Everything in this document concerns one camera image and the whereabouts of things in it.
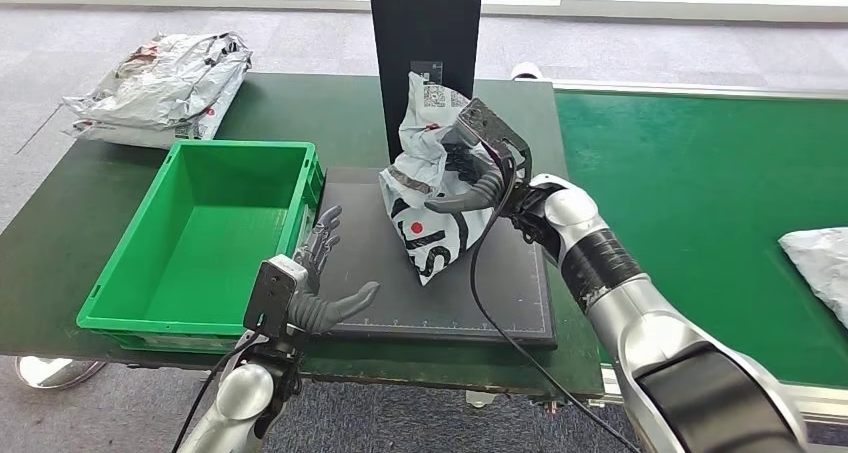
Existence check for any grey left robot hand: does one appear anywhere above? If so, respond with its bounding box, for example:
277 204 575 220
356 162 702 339
289 204 382 335

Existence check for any green conveyor belt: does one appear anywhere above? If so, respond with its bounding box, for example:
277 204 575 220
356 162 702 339
555 90 848 390

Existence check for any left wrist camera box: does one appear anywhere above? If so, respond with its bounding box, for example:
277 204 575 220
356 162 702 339
243 254 309 342

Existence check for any black scanner column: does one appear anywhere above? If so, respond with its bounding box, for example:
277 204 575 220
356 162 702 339
367 0 485 166

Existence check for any grey parcel with red mark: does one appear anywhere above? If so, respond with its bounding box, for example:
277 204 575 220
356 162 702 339
778 226 848 332

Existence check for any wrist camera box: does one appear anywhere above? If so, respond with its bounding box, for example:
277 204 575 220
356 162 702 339
455 97 535 186
243 254 309 342

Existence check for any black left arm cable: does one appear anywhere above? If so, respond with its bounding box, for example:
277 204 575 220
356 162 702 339
170 333 263 453

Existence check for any green plastic crate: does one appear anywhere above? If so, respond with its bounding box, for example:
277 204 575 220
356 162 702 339
76 139 326 355

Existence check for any crumpled grey parcel bag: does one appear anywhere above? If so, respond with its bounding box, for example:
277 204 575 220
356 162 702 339
62 31 253 133

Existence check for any black scanner base plate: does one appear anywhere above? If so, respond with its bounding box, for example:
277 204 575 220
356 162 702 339
311 166 558 349

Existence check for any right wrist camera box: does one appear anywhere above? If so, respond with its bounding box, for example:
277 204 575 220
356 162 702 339
455 97 535 186

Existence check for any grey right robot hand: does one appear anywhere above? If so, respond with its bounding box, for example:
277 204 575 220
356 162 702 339
423 128 515 216

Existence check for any round chrome base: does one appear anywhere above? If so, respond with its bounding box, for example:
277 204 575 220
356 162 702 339
14 355 107 392

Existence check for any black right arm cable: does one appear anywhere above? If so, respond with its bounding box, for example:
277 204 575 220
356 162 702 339
468 158 641 453

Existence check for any white parcel with red print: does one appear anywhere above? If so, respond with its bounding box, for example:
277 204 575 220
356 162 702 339
378 70 505 287

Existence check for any flat white parcel bag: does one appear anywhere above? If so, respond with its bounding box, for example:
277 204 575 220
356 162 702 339
66 72 248 151

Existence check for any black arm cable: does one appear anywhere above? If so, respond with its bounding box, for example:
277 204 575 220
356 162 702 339
170 333 263 453
468 158 641 453

